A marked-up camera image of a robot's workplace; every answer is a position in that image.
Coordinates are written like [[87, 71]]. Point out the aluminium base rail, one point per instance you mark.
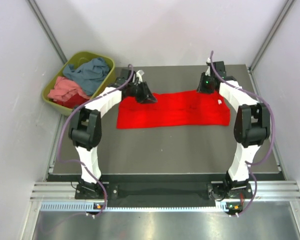
[[281, 190]]

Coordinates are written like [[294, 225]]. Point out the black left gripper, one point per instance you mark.
[[147, 96]]

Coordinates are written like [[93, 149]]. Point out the blue-grey t-shirt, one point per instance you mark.
[[89, 76]]

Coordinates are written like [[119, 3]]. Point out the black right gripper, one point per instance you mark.
[[201, 89]]

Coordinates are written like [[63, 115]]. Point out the pink t-shirt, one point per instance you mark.
[[64, 89]]

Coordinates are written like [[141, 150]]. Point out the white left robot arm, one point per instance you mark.
[[85, 128]]

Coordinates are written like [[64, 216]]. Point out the bright red t-shirt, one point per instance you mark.
[[187, 108]]

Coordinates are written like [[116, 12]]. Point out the left aluminium corner post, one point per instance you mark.
[[46, 29]]

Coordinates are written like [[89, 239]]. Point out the green plastic laundry bin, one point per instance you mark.
[[77, 60]]

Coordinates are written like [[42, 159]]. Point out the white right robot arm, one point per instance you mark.
[[252, 124]]

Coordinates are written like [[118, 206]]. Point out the dark red t-shirt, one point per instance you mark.
[[72, 102]]

